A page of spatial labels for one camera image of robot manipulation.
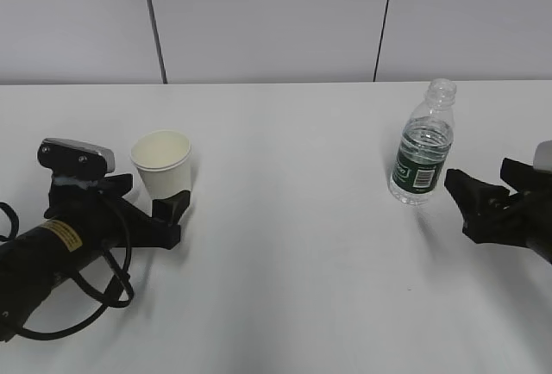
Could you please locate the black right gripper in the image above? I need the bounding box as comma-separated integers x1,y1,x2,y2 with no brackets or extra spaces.
444,158,551,247

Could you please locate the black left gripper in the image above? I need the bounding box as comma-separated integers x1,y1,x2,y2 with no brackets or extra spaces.
45,173,191,250

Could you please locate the white paper cup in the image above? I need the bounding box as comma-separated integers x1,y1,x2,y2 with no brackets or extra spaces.
130,130,192,200

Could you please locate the clear water bottle green label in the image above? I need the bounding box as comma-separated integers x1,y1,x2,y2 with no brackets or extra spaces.
388,78,457,206

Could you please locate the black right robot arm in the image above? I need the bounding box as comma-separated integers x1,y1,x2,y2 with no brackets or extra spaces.
444,158,551,261

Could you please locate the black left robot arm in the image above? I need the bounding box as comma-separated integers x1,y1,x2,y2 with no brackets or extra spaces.
1,174,191,342

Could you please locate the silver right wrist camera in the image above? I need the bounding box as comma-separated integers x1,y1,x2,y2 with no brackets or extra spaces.
533,140,552,173

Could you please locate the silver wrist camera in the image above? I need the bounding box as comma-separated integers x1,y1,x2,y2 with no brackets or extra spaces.
533,140,552,173
37,138,116,180

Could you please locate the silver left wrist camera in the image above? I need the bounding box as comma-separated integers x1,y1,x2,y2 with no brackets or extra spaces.
37,138,116,180

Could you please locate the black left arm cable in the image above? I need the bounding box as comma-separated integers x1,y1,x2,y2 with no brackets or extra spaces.
0,184,135,341

